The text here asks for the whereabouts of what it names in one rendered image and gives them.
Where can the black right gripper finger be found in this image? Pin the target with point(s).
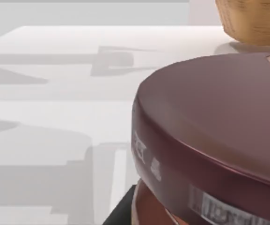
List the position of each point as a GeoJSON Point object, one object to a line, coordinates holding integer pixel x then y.
{"type": "Point", "coordinates": [120, 209]}

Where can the dark red round container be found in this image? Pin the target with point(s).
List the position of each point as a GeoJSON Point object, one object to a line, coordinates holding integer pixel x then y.
{"type": "Point", "coordinates": [207, 122]}

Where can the wooden woven basket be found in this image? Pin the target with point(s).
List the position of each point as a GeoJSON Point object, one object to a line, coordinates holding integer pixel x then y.
{"type": "Point", "coordinates": [254, 21]}

